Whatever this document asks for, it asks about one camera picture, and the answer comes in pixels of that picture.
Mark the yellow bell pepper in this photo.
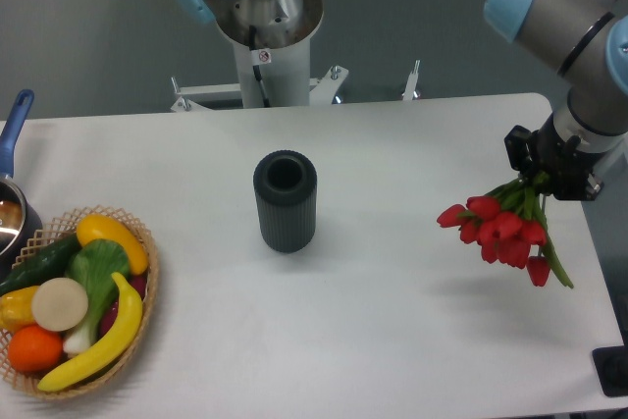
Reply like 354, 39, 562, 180
1, 286, 39, 333

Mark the dark red eggplant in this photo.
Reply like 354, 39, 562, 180
98, 274, 147, 339

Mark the blue handled saucepan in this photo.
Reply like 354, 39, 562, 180
1, 89, 42, 281

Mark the black device at table edge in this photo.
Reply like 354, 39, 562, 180
592, 345, 627, 397

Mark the green cucumber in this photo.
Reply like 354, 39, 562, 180
1, 234, 81, 295

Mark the dark grey ribbed vase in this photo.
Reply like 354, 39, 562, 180
253, 150, 318, 253

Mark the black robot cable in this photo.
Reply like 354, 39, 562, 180
247, 25, 271, 109

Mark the beige round disc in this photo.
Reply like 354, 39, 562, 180
30, 278, 88, 332

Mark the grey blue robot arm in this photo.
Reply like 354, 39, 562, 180
177, 0, 627, 201

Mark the green bok choy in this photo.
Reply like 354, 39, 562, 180
63, 239, 130, 357

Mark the orange fruit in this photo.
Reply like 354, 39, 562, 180
7, 325, 63, 373

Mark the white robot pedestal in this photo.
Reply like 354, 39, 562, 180
172, 0, 349, 111

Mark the red tulip bouquet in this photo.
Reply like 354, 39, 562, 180
437, 172, 574, 288

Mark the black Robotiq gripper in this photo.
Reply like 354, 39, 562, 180
504, 125, 603, 201

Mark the woven wicker basket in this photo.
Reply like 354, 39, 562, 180
1, 205, 159, 400

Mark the yellow banana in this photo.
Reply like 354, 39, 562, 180
37, 272, 143, 393

